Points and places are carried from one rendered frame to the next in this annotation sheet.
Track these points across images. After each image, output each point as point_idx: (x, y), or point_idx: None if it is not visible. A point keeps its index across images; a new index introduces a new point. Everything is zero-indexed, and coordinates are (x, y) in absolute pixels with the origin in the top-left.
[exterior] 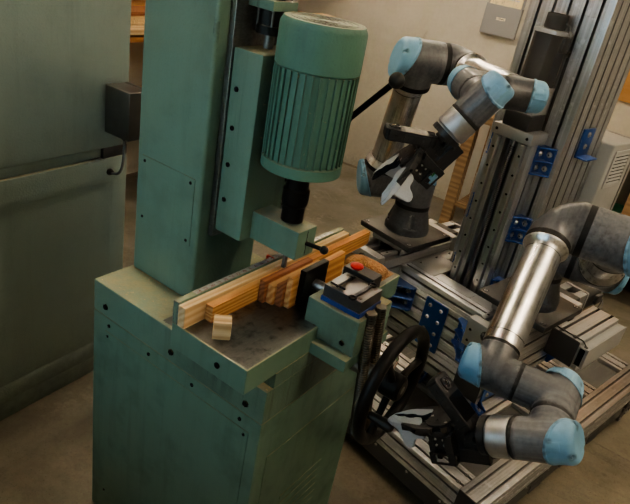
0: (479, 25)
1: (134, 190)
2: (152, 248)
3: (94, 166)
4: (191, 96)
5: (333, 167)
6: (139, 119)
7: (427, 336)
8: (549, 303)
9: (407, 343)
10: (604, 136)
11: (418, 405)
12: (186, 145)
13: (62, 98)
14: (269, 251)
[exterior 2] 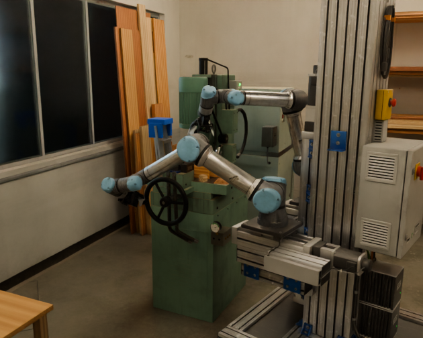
0: None
1: None
2: None
3: (262, 158)
4: None
5: (185, 123)
6: (266, 138)
7: (177, 187)
8: (260, 218)
9: (160, 179)
10: (385, 145)
11: (292, 314)
12: None
13: (248, 128)
14: None
